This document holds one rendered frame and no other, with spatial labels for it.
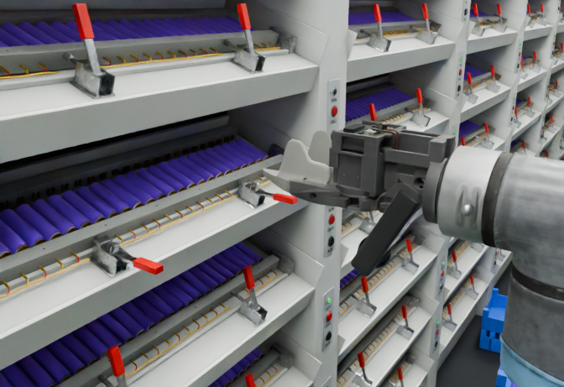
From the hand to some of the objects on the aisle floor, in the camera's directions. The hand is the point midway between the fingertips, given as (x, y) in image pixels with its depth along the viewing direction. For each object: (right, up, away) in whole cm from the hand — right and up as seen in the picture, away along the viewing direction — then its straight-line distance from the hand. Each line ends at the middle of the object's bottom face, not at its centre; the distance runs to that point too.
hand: (281, 175), depth 68 cm
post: (+40, -73, +122) cm, 148 cm away
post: (0, -90, +67) cm, 112 cm away
